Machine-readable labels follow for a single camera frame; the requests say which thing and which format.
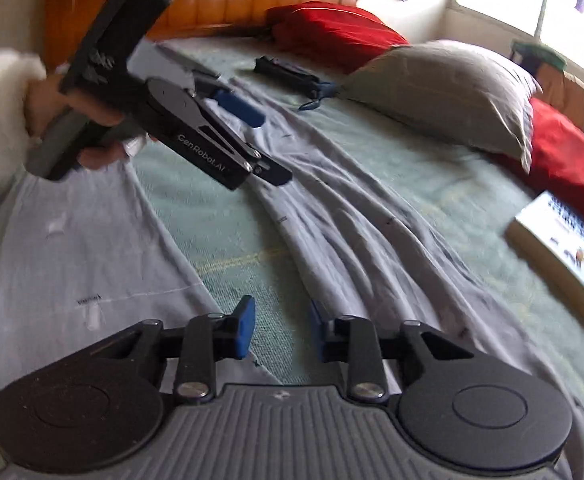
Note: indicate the cardboard box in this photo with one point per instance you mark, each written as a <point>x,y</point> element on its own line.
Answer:
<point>563,91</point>

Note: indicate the white blue paperback book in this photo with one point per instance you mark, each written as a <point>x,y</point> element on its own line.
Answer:
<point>551,236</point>

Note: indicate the red duvet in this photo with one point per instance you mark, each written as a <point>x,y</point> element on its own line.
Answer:
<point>346,38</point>

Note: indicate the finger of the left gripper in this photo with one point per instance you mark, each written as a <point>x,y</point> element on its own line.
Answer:
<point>211,88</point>
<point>231,159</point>

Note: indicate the person's left hand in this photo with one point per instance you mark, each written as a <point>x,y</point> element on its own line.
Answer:
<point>44,101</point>

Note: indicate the grey sweatpants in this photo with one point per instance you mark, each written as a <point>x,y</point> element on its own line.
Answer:
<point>360,249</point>

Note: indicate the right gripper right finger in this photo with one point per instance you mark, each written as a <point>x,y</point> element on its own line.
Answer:
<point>351,341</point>

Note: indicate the green stool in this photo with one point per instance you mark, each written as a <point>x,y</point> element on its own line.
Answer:
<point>532,56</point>

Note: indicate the black folded umbrella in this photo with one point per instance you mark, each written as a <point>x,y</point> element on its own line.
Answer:
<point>296,78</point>

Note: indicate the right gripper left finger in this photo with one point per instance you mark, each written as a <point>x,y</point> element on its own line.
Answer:
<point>207,340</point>

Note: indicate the grey-green plaid pillow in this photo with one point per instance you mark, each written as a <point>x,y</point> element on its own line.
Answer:
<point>457,92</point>

